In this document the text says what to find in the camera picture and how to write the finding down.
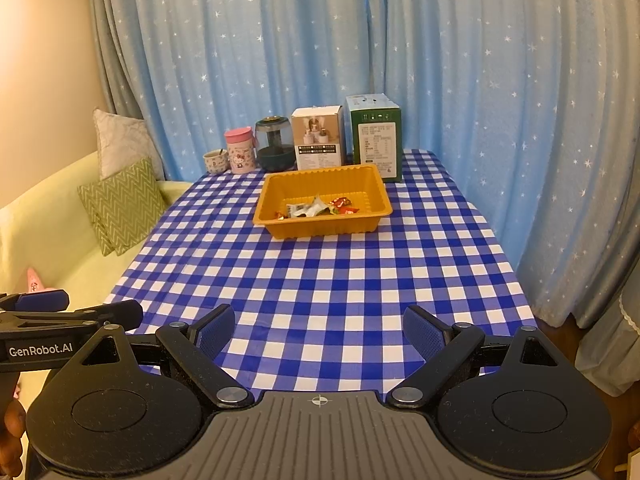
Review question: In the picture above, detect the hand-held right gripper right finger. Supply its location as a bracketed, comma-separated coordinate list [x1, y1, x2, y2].
[385, 305, 561, 409]

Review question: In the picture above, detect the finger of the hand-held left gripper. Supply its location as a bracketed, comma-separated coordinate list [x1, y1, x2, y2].
[0, 288, 70, 313]
[0, 300, 143, 333]

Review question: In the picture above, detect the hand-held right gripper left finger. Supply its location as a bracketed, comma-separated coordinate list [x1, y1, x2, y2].
[80, 304, 256, 409]

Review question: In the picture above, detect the yellow plastic tray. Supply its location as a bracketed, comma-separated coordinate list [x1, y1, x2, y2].
[252, 163, 392, 240]

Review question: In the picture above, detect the white green snack packet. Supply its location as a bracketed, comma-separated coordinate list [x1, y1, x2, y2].
[299, 196, 335, 218]

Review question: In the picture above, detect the person's left hand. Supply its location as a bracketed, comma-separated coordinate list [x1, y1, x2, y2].
[0, 402, 27, 480]

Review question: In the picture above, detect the pink toy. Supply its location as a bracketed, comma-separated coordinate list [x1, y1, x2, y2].
[26, 267, 57, 293]

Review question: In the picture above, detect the pale yellow sofa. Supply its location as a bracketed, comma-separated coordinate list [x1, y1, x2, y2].
[0, 150, 196, 411]

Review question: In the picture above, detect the green zigzag cushion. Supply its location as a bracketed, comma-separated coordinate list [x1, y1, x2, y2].
[77, 157, 168, 256]
[92, 210, 121, 257]

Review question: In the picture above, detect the blue checkered tablecloth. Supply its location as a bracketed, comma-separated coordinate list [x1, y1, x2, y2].
[102, 149, 538, 396]

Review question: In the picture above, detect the beige patterned cup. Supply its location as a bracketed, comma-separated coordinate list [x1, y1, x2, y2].
[202, 149, 230, 176]

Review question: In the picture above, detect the white cushion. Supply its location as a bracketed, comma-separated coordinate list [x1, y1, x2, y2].
[93, 108, 166, 181]

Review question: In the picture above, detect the pink cartoon thermos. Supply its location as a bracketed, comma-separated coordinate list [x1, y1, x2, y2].
[224, 128, 257, 175]

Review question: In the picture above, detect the grey lace-trimmed curtain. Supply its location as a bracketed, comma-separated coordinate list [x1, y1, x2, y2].
[575, 240, 640, 398]

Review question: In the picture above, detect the dark green humidifier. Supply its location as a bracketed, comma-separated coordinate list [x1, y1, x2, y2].
[255, 116, 296, 172]

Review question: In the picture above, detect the green carton box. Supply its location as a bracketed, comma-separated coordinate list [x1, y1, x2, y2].
[346, 93, 404, 183]

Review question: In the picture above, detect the white product box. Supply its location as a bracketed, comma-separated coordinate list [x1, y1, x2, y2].
[291, 105, 345, 171]

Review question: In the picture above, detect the blue star curtain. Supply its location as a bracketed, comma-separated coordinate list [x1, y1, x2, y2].
[87, 0, 371, 183]
[362, 0, 640, 328]

